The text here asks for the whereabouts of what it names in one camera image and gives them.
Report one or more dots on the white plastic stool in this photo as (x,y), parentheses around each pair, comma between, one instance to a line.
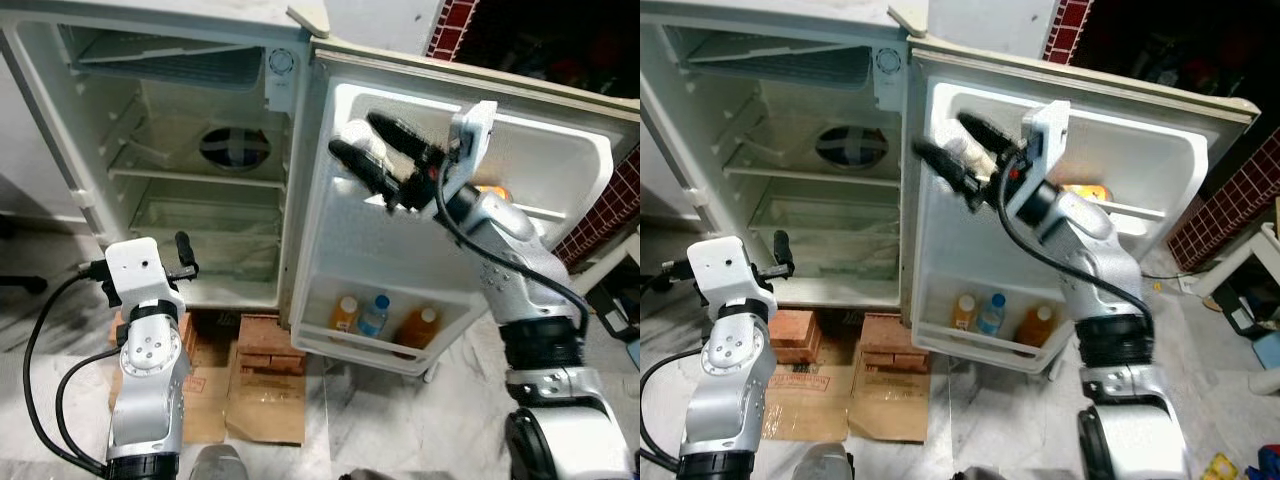
(1240,255)

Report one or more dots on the large orange juice bottle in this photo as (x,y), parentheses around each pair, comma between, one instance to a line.
(1036,328)
(418,330)

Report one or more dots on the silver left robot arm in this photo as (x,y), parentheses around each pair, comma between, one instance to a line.
(150,360)
(735,360)

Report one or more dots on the white fridge door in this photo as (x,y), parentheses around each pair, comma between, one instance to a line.
(400,260)
(1180,170)

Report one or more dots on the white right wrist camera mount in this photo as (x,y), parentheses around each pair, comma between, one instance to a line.
(1048,135)
(475,135)

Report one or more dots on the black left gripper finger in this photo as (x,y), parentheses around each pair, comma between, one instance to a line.
(185,250)
(782,250)

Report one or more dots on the small orange juice bottle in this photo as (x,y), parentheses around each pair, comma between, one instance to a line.
(965,314)
(346,318)

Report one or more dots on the white fridge body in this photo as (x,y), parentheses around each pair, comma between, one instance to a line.
(690,100)
(50,100)

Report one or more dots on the white bottle with blue label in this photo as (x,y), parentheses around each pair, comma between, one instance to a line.
(362,140)
(975,157)

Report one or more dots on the brown cardboard sheet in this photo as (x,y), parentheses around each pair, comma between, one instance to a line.
(890,410)
(265,410)
(805,400)
(205,400)

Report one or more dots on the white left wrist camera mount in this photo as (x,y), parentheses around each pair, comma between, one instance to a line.
(140,268)
(725,272)

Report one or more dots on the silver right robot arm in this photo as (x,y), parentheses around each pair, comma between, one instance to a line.
(1100,255)
(510,260)

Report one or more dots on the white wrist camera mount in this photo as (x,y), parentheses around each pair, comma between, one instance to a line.
(725,272)
(140,268)
(475,135)
(1048,135)

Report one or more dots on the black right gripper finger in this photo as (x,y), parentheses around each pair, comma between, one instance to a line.
(990,135)
(405,138)
(950,172)
(365,172)

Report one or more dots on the water bottle with blue cap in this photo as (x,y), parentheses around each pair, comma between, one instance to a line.
(993,316)
(374,318)

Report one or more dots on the glass fridge shelf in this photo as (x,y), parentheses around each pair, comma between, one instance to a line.
(800,176)
(180,177)

